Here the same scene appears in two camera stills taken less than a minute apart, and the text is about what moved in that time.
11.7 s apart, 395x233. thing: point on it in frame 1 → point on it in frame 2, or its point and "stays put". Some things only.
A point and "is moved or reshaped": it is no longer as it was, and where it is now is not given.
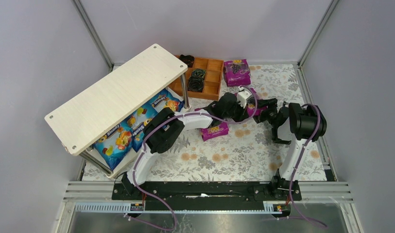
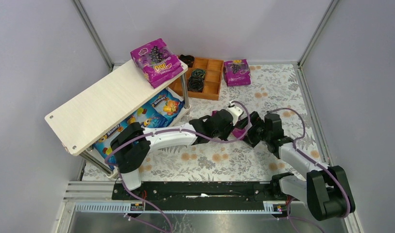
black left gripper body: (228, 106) → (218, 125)
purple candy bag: (254, 112) → (158, 63)
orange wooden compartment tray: (214, 69) stays put
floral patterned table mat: (244, 150) stays put
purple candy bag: (237, 72) stays put
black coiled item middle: (199, 72) stays put
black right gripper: (281, 125) → (254, 129)
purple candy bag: (217, 129) is moved or reshaped
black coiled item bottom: (196, 83) stays put
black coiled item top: (188, 59) stays put
